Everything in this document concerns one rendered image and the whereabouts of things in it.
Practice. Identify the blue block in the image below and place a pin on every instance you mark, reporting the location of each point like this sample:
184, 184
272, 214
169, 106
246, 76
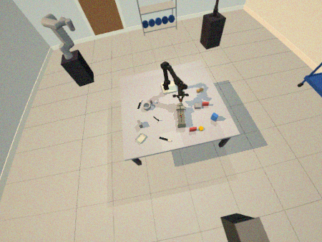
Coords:
213, 116

